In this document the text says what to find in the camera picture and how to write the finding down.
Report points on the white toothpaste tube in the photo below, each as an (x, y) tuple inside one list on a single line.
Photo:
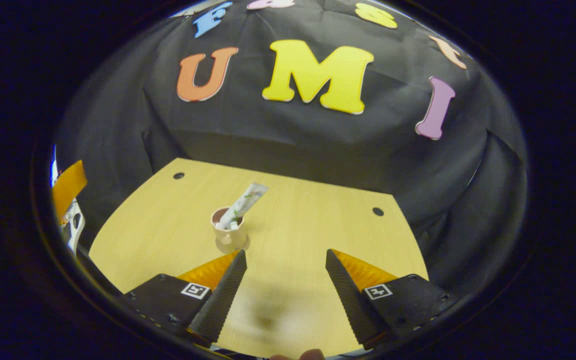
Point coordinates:
[(245, 202)]

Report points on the beige cup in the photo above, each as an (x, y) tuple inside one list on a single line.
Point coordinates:
[(231, 237)]

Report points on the bright white panel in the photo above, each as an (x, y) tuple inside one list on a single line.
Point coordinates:
[(53, 165)]

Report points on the wooden desktop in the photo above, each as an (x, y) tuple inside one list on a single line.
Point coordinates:
[(318, 225)]

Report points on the black backdrop cloth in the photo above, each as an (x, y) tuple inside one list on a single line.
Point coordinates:
[(293, 135)]

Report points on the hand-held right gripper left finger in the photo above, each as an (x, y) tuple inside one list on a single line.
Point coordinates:
[(223, 300)]

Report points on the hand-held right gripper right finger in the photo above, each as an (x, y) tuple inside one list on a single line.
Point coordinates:
[(348, 300)]

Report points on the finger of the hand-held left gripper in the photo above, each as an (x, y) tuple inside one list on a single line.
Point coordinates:
[(69, 187)]

